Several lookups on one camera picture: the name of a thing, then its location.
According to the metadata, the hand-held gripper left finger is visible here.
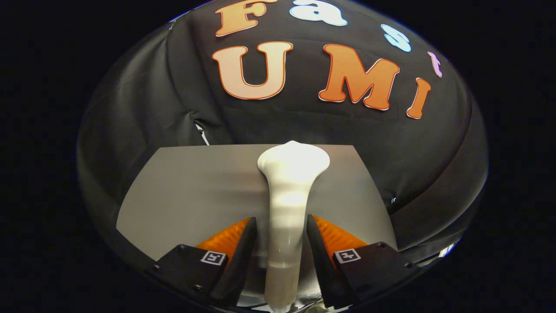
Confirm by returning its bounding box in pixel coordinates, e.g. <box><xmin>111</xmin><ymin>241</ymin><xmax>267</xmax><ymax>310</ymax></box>
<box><xmin>152</xmin><ymin>216</ymin><xmax>258</xmax><ymax>305</ymax></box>

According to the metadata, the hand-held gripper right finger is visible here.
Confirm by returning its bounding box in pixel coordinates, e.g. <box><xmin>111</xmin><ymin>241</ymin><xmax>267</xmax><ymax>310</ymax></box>
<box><xmin>306</xmin><ymin>214</ymin><xmax>422</xmax><ymax>310</ymax></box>

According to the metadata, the white garment steamer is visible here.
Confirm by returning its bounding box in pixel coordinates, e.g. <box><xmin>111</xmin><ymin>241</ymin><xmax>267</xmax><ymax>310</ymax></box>
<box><xmin>257</xmin><ymin>140</ymin><xmax>331</xmax><ymax>313</ymax></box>

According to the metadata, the grey drawer cabinet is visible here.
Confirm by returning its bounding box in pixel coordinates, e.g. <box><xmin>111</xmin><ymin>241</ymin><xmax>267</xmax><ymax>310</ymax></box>
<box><xmin>116</xmin><ymin>143</ymin><xmax>398</xmax><ymax>305</ymax></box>

